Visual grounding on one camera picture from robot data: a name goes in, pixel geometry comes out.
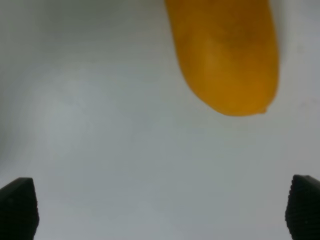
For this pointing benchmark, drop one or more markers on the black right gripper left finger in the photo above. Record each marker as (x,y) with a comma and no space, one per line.
(19,216)

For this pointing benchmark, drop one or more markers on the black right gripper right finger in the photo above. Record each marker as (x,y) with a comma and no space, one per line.
(302,214)

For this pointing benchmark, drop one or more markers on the orange mango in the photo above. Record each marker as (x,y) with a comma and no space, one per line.
(228,53)

